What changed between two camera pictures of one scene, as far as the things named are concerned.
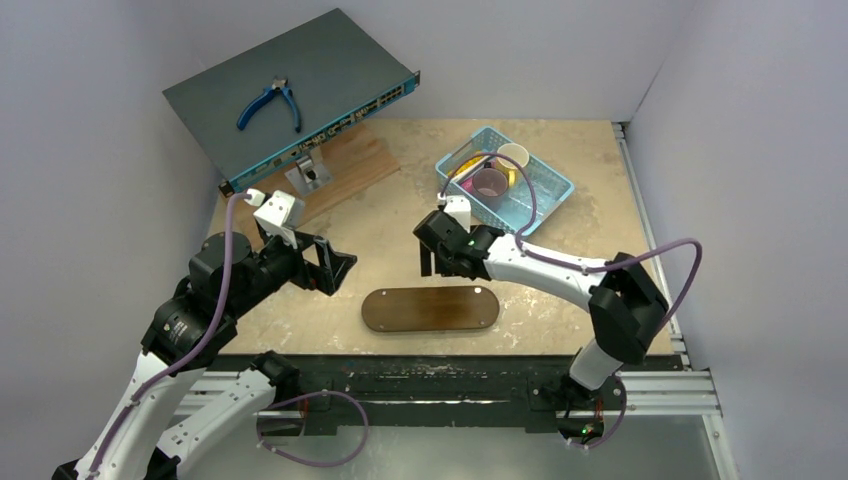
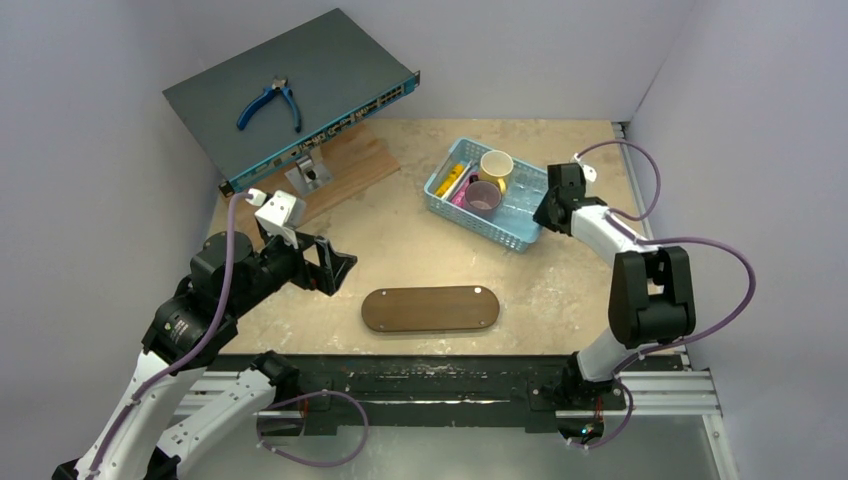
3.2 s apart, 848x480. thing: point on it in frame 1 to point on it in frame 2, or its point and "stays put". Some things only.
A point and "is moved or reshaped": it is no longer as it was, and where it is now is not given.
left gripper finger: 332,266 stays put
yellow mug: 509,166 to 496,166
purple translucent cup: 490,186 is moved or reshaped
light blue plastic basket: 508,187 is moved or reshaped
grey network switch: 340,76 stays put
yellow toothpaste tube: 464,164 to 449,180
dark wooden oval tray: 430,308 stays put
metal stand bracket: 310,172 stays put
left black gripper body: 290,264 stays put
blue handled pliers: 279,84 stays put
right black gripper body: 436,250 to 549,211
